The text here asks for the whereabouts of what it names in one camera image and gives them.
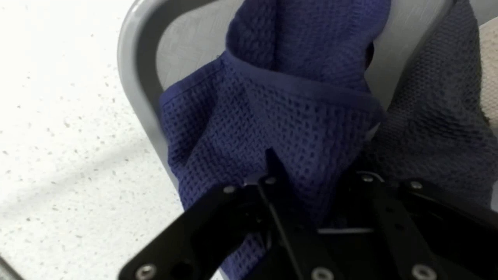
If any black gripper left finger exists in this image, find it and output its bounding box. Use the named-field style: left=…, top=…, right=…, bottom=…
left=117, top=147, right=333, bottom=280

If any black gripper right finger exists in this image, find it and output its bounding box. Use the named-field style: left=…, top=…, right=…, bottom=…
left=352, top=171, right=498, bottom=280

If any blue waffle towel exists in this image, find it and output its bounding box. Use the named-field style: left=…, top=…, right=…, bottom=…
left=157, top=0, right=392, bottom=280

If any grey tray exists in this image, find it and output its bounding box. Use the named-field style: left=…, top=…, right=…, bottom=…
left=117, top=0, right=498, bottom=191

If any dark grey waffle towel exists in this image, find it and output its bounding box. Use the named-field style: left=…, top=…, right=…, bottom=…
left=363, top=0, right=495, bottom=208

